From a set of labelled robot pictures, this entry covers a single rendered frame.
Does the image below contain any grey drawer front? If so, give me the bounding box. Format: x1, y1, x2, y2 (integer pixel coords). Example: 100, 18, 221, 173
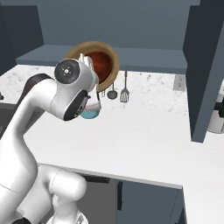
76, 174, 117, 224

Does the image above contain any large brown wooden bowl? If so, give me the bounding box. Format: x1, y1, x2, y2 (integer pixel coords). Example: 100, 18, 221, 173
65, 40, 121, 94

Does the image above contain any blue-grey base cabinet door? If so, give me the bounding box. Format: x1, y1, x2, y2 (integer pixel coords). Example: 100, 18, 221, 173
115, 178, 184, 224

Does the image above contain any dark hanging slotted spatula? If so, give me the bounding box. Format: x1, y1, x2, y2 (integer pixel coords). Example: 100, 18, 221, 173
119, 70, 130, 104

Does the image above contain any white and black appliance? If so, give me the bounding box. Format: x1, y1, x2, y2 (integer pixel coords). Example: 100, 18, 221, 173
206, 87, 224, 135

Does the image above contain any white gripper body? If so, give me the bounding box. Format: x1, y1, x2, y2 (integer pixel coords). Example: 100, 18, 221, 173
86, 87, 102, 114

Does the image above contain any grey wall outlet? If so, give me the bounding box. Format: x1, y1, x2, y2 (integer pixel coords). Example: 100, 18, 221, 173
172, 73, 186, 92

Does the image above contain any black vertical cabinet handle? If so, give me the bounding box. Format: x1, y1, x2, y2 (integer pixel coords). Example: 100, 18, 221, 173
116, 180, 123, 212

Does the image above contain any black horizontal drawer handle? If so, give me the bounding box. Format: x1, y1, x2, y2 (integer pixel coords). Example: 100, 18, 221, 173
83, 175, 111, 185

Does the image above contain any dark hanging ladle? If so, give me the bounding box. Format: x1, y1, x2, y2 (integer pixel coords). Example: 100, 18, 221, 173
106, 80, 119, 101

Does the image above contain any open blue-grey wall cabinet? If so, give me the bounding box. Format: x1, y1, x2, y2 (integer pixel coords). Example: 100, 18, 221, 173
15, 0, 202, 75

